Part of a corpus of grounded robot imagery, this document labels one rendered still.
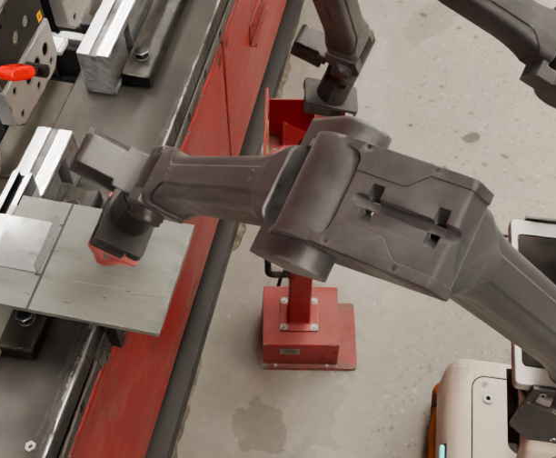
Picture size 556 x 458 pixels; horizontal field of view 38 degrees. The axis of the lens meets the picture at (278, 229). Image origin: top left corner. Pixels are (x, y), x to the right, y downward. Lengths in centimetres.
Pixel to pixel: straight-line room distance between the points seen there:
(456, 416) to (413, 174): 136
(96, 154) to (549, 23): 56
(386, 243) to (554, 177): 214
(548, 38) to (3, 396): 87
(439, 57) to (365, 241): 242
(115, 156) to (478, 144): 185
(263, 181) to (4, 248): 66
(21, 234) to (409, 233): 79
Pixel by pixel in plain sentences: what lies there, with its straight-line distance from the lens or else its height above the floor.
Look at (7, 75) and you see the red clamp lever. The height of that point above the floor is 126.
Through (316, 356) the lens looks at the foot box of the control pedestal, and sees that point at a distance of 210.
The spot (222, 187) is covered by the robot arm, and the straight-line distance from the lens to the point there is 66.
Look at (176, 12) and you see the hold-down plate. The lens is 163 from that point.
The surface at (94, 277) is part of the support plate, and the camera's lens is 113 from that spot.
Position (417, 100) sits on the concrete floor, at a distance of 274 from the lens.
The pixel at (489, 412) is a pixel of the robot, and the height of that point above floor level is 28.
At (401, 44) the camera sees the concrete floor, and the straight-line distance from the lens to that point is 293.
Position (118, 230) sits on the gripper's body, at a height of 111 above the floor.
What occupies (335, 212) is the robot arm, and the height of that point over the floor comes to 152.
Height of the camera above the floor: 194
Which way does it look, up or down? 55 degrees down
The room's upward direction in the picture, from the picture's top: straight up
